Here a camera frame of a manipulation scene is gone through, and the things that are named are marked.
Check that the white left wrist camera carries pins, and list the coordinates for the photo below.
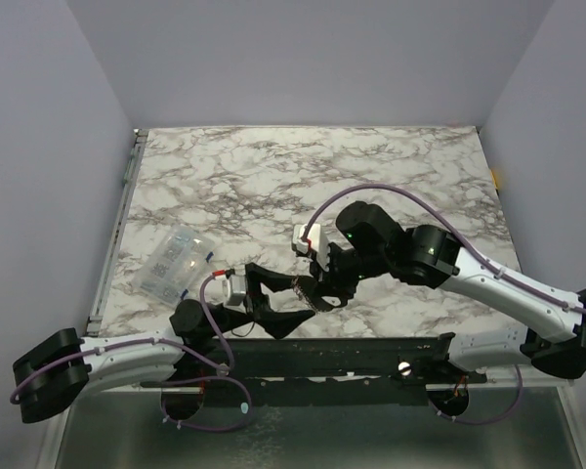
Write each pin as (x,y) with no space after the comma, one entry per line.
(234,288)

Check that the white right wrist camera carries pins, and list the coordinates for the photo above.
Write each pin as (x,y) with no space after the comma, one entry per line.
(315,246)

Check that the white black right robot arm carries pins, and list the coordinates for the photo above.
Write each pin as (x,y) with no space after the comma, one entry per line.
(551,332)

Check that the wire keyring with keys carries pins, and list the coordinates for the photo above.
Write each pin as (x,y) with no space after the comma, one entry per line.
(304,287)

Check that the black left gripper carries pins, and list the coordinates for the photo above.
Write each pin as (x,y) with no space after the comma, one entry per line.
(277,323)

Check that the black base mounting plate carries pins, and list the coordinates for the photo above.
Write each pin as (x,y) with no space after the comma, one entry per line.
(340,371)

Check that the clear plastic compartment box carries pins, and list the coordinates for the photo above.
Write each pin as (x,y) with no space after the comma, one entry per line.
(177,262)

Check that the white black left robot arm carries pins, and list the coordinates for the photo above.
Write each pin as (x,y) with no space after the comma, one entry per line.
(192,349)

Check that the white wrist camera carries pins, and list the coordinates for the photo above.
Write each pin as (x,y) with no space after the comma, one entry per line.
(234,288)
(315,246)

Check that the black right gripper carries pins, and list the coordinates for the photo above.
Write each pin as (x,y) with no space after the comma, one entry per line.
(333,273)

